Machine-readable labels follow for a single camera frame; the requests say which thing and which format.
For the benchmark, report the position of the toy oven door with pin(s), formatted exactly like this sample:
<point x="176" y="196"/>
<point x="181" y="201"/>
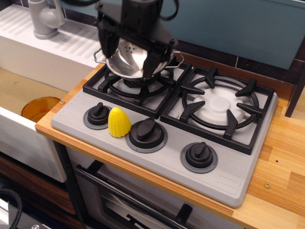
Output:
<point x="121" y="201"/>

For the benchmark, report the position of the silver metal colander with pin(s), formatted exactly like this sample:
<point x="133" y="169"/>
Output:
<point x="128" y="60"/>

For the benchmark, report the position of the black right burner grate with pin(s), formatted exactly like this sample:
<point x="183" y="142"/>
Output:
<point x="223" y="109"/>

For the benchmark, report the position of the black middle stove knob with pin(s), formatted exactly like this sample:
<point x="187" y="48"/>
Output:
<point x="147" y="136"/>

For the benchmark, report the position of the black stove knob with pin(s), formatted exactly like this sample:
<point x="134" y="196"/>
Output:
<point x="147" y="136"/>
<point x="199" y="158"/>
<point x="96" y="118"/>

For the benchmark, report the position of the black left burner grate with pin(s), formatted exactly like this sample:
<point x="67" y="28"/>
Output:
<point x="148" y="98"/>

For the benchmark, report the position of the yellow plastic corn cob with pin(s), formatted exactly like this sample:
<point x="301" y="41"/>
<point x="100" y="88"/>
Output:
<point x="119" y="124"/>

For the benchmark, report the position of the black left stove knob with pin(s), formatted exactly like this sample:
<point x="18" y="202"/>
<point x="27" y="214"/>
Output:
<point x="96" y="118"/>

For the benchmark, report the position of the white toy sink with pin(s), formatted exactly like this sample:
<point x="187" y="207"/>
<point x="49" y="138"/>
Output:
<point x="31" y="68"/>

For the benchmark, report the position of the black right stove knob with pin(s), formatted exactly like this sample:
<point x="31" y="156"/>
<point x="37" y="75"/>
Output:
<point x="199" y="158"/>

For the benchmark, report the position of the grey toy faucet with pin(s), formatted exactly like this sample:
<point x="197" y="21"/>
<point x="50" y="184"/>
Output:
<point x="46" y="21"/>

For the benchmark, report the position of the black burner grate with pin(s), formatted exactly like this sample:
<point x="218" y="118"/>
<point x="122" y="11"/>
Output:
<point x="148" y="98"/>
<point x="223" y="109"/>

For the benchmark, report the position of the grey toy stove top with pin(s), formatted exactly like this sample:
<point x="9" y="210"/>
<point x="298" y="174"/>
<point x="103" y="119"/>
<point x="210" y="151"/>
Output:
<point x="227" y="183"/>

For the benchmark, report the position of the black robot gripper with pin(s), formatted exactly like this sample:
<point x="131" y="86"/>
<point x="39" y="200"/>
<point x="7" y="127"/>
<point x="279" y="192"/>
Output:
<point x="139" y="22"/>

